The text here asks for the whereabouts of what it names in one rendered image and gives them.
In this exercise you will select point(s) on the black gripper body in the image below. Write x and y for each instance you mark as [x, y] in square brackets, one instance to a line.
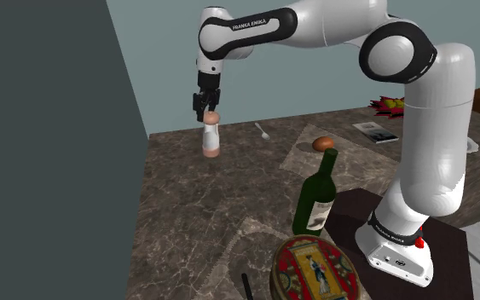
[208, 80]

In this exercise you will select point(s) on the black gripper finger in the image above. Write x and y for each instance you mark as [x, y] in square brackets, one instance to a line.
[214, 99]
[198, 106]

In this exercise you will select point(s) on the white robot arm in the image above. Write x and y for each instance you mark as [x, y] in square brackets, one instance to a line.
[435, 124]

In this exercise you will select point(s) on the pink and white grinder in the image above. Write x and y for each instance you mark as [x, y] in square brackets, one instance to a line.
[211, 139]

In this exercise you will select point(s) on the white spoon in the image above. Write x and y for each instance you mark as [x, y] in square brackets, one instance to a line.
[263, 131]

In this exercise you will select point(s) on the brown egg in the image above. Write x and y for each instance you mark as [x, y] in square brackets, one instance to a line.
[322, 143]

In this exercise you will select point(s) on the green wine bottle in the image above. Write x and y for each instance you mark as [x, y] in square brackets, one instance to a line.
[314, 199]

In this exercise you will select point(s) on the grey book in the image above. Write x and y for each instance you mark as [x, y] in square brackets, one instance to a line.
[376, 132]

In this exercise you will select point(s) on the red spiky bowl with fruit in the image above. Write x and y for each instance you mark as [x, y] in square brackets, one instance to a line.
[389, 106]

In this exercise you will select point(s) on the thin black stick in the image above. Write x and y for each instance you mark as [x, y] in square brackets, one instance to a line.
[247, 286]

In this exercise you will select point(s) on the round red picture tin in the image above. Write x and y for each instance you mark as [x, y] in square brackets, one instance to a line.
[312, 270]

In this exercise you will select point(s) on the white flat object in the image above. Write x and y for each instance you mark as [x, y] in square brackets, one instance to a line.
[471, 145]

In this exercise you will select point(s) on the dark robot stand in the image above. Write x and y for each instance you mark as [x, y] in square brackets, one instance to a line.
[451, 266]

